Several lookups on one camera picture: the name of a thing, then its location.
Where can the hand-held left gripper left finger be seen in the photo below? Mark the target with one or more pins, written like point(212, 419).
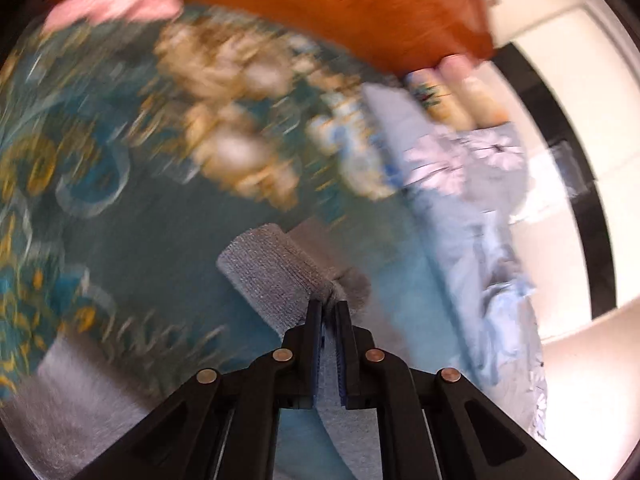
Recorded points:
point(317, 355)

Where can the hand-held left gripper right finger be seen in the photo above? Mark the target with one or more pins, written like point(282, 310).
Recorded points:
point(342, 360)

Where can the grey knit sweater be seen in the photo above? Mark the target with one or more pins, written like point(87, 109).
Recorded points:
point(270, 270)

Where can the light blue crumpled cloth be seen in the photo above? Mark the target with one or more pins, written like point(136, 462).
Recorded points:
point(505, 310)

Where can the grey-blue daisy print quilt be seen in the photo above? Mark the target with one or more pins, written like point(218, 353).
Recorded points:
point(450, 210)

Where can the teal floral blanket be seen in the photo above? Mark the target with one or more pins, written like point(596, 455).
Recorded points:
point(150, 200)

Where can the floral pillow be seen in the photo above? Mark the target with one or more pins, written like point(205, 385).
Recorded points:
point(425, 92)
point(475, 90)

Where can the carved wooden headboard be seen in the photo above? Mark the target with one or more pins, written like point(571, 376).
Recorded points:
point(350, 5)

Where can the glossy white wardrobe black stripe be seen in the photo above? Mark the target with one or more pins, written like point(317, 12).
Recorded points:
point(550, 60)

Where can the pink checked cloth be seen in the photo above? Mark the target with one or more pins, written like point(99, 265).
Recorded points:
point(115, 2)

